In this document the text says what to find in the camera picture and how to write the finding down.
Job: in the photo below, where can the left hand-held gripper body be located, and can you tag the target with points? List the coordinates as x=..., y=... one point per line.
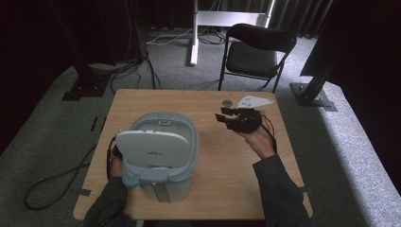
x=116, y=152

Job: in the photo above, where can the person's right hand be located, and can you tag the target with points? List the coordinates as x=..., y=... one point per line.
x=260, y=142

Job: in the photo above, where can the white metal stand frame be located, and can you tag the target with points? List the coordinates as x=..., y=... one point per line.
x=201, y=19

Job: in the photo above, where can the grey table grommet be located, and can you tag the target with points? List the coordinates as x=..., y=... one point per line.
x=226, y=102

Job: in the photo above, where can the black stand with base plate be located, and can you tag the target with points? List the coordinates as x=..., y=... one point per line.
x=85, y=86
x=312, y=96

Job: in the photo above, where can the black floor tape marks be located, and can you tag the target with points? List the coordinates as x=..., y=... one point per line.
x=98, y=124

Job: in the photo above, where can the grey tape strip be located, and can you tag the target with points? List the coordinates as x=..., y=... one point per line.
x=83, y=192
x=306, y=189

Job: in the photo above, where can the light-blue trash bag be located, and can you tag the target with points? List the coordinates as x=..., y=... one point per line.
x=129, y=181

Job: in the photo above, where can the grey-blue pedal trash bin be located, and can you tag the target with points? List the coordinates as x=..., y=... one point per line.
x=160, y=151

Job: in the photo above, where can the black folding chair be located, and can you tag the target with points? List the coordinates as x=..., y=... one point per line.
x=252, y=56

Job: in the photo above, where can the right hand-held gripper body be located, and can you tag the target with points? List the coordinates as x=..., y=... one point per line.
x=247, y=118

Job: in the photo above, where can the grey curtain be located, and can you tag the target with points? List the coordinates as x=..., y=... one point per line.
x=296, y=15

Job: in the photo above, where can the person's left hand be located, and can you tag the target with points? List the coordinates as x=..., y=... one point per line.
x=115, y=167

